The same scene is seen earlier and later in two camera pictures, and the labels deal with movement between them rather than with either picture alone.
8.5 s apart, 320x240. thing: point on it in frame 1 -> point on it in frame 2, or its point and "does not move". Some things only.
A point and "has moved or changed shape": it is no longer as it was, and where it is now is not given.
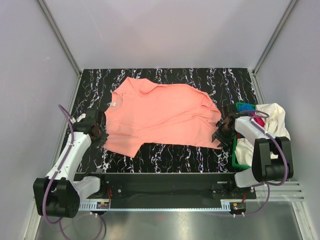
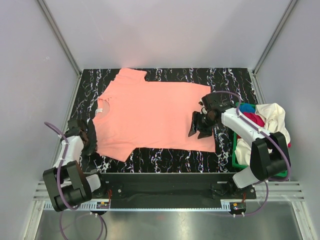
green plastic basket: (234, 162) does not move
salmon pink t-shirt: (145, 112) has moved or changed shape
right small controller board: (237, 207) does not move
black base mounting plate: (171, 188) does not move
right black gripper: (224, 141) -> (196, 117)
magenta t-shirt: (258, 119) does not move
